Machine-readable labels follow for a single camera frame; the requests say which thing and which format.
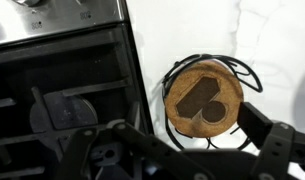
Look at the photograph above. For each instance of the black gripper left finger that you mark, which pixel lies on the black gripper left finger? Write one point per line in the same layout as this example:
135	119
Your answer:
142	140

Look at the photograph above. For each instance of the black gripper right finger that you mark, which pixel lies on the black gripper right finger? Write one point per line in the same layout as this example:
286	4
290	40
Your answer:
255	123

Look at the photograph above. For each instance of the round wooden block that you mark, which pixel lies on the round wooden block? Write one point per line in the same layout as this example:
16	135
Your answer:
182	83

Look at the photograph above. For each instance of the stainless gas stove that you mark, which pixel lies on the stainless gas stove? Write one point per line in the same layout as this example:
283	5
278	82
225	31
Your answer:
58	66

